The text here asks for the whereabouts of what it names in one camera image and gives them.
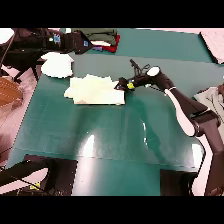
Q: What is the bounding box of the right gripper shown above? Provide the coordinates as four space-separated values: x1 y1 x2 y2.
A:
114 76 136 92

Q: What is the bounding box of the cream T-shirt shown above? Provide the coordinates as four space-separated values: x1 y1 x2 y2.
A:
63 73 127 106

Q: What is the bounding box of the red garment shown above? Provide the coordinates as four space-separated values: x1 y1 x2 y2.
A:
101 34 121 54

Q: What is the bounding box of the cream garment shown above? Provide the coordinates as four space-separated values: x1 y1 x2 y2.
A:
89 39 112 47

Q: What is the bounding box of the white garment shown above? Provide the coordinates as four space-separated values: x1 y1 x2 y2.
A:
40 51 75 80
199 30 224 65

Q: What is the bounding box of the grey garment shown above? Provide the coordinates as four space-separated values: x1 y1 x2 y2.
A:
193 84 224 118

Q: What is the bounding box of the brown cardboard box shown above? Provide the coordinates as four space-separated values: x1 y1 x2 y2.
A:
0 76 25 108

